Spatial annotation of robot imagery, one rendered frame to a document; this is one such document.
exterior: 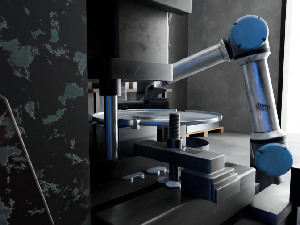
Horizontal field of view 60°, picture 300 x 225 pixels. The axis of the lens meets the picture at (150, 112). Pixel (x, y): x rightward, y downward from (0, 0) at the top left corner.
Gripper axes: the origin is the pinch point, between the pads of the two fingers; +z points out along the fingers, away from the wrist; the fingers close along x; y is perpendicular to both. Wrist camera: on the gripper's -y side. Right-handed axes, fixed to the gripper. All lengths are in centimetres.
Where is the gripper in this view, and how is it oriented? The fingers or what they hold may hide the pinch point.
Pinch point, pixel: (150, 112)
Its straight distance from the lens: 72.2
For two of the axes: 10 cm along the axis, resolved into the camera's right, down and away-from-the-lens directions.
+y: 9.9, -0.1, 1.2
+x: 0.0, 10.0, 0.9
